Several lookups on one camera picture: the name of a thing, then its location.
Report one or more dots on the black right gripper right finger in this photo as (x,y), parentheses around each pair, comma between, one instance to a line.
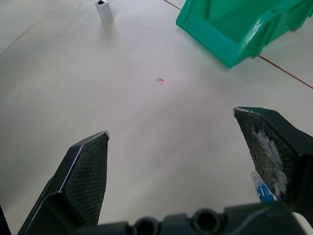
(276,151)

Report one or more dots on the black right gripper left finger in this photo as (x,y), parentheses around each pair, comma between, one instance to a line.
(83,181)

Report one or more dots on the green plastic storage bin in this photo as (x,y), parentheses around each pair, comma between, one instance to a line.
(234,27)

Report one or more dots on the white rectangular adapter block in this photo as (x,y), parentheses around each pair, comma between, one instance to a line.
(105,11)

